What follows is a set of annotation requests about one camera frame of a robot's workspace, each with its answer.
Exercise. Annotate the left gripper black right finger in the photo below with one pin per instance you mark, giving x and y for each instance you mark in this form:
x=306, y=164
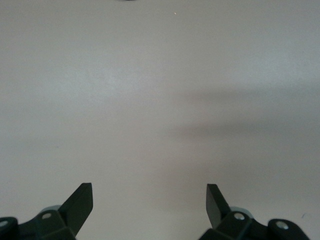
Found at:
x=217, y=212

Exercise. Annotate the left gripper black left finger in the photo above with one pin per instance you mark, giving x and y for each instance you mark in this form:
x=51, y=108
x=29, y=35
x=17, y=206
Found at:
x=75, y=210

